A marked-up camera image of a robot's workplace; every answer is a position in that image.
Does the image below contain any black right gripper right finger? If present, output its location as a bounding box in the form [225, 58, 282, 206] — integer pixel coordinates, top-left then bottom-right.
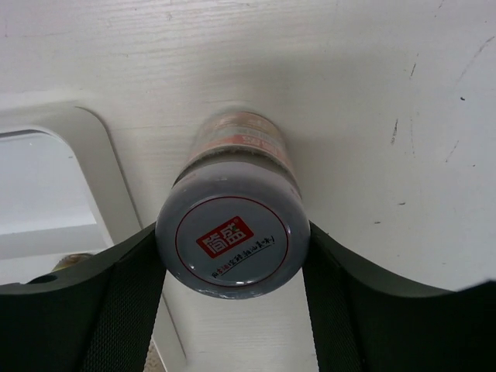
[303, 226, 495, 371]

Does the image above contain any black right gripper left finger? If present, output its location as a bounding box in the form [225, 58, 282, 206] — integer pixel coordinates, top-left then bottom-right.
[1, 226, 165, 371]

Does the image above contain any yellow bottle brown cap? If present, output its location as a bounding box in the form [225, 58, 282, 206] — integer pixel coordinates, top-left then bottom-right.
[52, 253, 93, 272]

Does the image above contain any brown spice jar white lid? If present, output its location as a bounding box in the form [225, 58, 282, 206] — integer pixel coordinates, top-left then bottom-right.
[155, 111, 310, 299]

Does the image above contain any white stepped organizer tray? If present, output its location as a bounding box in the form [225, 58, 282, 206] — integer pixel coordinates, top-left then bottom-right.
[1, 107, 186, 371]

